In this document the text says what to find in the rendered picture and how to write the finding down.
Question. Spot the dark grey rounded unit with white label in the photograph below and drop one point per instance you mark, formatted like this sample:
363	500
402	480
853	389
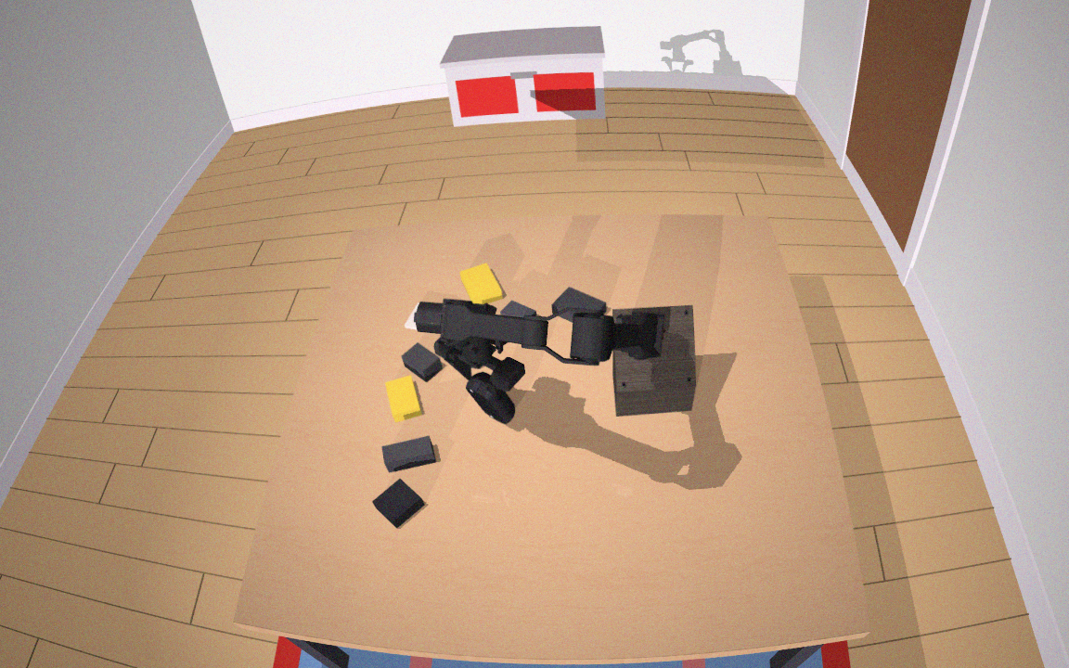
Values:
499	407

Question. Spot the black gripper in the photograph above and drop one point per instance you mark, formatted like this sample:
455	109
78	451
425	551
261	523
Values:
505	375

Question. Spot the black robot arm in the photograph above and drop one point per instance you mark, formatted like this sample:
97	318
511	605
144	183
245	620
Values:
594	335

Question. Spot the white flat square plate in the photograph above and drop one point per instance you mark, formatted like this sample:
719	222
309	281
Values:
410	321

